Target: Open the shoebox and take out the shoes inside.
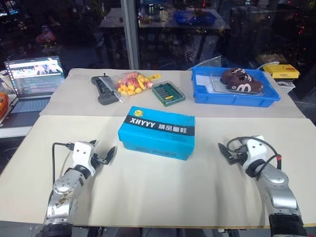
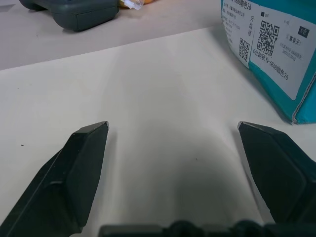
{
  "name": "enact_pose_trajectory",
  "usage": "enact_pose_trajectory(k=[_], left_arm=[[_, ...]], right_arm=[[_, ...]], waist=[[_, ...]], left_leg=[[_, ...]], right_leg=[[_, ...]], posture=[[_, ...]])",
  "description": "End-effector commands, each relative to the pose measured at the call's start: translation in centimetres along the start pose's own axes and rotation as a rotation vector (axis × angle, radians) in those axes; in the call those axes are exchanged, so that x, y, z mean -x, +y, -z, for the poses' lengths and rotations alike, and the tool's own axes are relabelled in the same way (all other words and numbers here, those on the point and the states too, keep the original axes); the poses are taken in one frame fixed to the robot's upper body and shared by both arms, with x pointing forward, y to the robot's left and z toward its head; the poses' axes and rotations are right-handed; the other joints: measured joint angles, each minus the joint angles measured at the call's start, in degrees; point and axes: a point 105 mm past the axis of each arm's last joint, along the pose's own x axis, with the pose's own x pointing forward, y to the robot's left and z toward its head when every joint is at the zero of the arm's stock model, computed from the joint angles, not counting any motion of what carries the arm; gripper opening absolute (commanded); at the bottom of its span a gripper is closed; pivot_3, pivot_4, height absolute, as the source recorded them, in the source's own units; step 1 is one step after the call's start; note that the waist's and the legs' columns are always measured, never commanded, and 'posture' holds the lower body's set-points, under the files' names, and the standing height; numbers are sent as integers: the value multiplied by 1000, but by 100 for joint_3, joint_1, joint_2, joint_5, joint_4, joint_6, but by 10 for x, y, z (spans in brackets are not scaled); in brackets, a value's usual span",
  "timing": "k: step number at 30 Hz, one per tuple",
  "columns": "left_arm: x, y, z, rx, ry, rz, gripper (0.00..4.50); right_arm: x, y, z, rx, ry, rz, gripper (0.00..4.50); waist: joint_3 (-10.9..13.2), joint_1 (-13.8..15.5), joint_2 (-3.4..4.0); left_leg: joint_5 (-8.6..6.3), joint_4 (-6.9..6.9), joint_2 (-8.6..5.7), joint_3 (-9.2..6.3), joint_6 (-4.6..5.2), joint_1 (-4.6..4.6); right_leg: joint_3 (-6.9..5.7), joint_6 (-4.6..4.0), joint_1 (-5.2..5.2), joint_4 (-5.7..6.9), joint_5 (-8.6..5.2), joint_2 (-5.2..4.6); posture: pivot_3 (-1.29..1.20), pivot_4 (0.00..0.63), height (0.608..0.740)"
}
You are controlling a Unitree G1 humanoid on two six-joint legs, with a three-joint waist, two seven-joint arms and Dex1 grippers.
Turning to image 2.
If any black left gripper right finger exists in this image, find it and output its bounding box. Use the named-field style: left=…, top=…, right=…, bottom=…
left=237, top=121, right=316, bottom=226

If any orange item in clear wrap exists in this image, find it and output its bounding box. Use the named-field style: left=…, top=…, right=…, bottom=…
left=119, top=0, right=158, bottom=10

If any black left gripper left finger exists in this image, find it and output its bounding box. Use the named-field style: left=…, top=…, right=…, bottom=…
left=0, top=121, right=110, bottom=237

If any white printed barcode label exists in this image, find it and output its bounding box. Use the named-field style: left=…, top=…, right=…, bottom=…
left=220, top=0, right=316, bottom=101

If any teal box with white labels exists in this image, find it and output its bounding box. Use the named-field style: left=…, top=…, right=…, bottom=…
left=220, top=0, right=316, bottom=124

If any dark grey plastic base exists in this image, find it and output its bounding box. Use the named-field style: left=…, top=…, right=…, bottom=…
left=19, top=0, right=120, bottom=32

